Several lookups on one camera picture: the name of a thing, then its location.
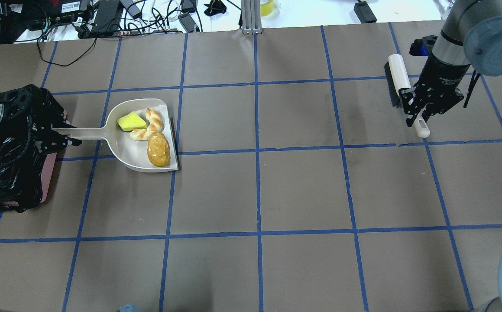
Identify black power adapter brick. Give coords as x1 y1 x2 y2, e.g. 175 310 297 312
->
90 0 122 36

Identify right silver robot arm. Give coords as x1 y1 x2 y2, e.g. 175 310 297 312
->
384 0 502 127

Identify yellow sponge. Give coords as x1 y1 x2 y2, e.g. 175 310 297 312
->
117 112 147 132

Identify bin with black trash bag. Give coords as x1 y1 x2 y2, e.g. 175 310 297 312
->
0 136 48 213

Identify beige plastic dustpan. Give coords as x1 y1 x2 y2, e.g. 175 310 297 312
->
53 98 179 172

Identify twisted bread croissant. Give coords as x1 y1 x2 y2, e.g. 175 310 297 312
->
130 108 164 141

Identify round golden bread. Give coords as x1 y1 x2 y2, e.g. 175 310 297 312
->
146 132 170 167

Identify yellow tape roll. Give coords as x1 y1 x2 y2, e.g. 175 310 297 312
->
259 0 275 16

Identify black cable on table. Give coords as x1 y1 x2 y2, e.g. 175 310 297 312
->
38 37 100 68

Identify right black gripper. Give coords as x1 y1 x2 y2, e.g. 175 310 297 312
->
401 55 470 127

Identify aluminium frame post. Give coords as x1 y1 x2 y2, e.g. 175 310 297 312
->
241 0 263 34

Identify black clamp tool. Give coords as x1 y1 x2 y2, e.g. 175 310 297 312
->
204 0 227 16

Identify white hand brush black bristles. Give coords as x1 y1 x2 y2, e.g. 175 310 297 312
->
384 54 431 139

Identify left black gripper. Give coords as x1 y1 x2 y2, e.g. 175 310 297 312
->
0 84 83 155

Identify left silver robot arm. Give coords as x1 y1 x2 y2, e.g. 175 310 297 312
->
0 84 83 155

